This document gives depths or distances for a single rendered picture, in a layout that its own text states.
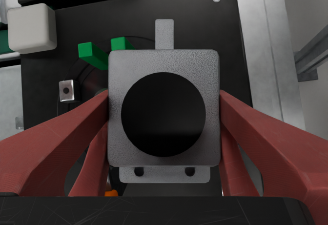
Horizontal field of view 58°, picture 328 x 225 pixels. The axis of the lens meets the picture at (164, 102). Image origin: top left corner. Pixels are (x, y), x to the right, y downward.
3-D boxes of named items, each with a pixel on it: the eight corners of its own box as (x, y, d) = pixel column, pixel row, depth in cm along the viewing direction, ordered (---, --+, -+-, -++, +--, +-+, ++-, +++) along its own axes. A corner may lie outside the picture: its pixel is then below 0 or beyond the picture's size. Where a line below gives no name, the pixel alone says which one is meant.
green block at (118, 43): (140, 65, 28) (125, 50, 23) (128, 66, 28) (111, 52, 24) (139, 52, 28) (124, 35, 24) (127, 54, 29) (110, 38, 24)
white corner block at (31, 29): (66, 53, 34) (47, 43, 30) (30, 59, 35) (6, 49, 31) (63, 14, 35) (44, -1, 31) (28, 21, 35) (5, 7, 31)
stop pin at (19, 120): (45, 129, 36) (25, 128, 32) (36, 130, 36) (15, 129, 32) (44, 117, 36) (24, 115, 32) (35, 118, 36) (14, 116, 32)
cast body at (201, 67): (203, 173, 17) (228, 208, 10) (127, 173, 17) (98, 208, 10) (201, 30, 18) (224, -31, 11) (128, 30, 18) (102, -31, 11)
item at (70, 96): (81, 101, 29) (74, 100, 27) (67, 103, 29) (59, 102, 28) (80, 81, 29) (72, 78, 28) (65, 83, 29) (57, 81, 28)
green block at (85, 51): (112, 69, 29) (92, 55, 24) (101, 70, 29) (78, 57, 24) (112, 56, 29) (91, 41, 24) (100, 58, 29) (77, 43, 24)
